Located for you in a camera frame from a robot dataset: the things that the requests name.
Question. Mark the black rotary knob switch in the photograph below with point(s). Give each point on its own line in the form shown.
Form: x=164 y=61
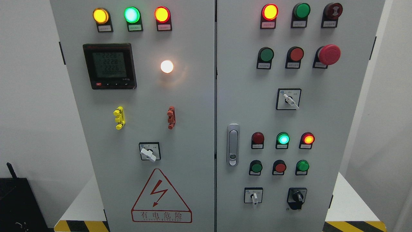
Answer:
x=296 y=198

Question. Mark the red push button upper row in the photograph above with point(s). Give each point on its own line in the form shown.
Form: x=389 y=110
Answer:
x=293 y=58

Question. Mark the left grey cabinet door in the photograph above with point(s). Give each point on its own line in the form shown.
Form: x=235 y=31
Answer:
x=187 y=151

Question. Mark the white selector switch left door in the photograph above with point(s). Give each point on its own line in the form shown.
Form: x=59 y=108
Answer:
x=150 y=151

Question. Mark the white glowing lamp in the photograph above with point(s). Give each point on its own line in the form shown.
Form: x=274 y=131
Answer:
x=167 y=66

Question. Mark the red electric hazard warning sticker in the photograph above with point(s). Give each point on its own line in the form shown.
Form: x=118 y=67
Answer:
x=159 y=202

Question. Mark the green push button lower left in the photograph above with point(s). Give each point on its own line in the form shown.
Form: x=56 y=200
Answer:
x=255 y=167

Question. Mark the green lit lamp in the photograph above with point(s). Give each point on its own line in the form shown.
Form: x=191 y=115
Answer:
x=133 y=19
x=282 y=140

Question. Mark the green lit lamp top left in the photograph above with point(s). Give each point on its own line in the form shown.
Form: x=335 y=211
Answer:
x=133 y=19

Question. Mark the grey cabinet door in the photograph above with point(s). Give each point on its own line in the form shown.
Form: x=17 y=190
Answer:
x=187 y=151
x=247 y=96

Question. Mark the yellow terminal block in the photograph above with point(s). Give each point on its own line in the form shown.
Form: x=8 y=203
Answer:
x=119 y=117

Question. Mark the yellow indicator lamp top left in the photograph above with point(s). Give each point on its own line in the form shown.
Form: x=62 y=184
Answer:
x=103 y=20

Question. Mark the black digital power meter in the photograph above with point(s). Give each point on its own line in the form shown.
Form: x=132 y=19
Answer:
x=110 y=66

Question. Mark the red lit lamp top right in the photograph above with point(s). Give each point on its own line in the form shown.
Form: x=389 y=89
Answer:
x=269 y=14

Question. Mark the green lamp top right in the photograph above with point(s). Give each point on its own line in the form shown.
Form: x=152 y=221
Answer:
x=300 y=15

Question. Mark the red lamp middle right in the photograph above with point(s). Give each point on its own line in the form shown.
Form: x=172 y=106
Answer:
x=306 y=141

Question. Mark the green push button upper row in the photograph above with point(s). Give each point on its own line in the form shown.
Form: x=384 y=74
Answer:
x=264 y=58

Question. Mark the green illuminated button lower right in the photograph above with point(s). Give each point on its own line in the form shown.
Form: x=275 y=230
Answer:
x=302 y=167

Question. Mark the right grey cabinet door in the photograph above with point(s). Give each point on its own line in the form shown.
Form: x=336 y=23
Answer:
x=247 y=96

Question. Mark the white selector switch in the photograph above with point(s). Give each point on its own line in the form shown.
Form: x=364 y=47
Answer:
x=288 y=98
x=253 y=196

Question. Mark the red lit lamp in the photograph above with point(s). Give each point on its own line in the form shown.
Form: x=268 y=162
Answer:
x=163 y=18
x=269 y=14

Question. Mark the black box with antenna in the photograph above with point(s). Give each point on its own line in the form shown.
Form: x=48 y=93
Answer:
x=19 y=210

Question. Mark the white selector switch upper right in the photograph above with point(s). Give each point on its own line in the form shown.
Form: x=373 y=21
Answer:
x=288 y=98

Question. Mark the white platform with hazard stripes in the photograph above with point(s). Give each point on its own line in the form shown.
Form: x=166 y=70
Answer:
x=347 y=213

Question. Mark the red terminal block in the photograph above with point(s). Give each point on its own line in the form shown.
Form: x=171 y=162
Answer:
x=171 y=117

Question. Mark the red push button lower middle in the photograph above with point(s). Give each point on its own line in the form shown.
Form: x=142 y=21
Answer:
x=279 y=167

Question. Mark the red mushroom emergency stop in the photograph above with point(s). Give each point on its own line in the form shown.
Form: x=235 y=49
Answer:
x=326 y=55

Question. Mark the silver door latch handle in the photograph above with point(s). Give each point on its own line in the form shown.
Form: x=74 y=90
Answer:
x=233 y=144

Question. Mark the dark red lamp middle left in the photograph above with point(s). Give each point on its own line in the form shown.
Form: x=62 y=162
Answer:
x=257 y=140

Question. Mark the red lit lamp top left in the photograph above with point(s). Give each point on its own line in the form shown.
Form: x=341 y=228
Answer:
x=163 y=18

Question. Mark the green lit lamp middle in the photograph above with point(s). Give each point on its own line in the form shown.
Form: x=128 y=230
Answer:
x=282 y=140

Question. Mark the white selector switch bottom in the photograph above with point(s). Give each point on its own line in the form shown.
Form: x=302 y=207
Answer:
x=253 y=196

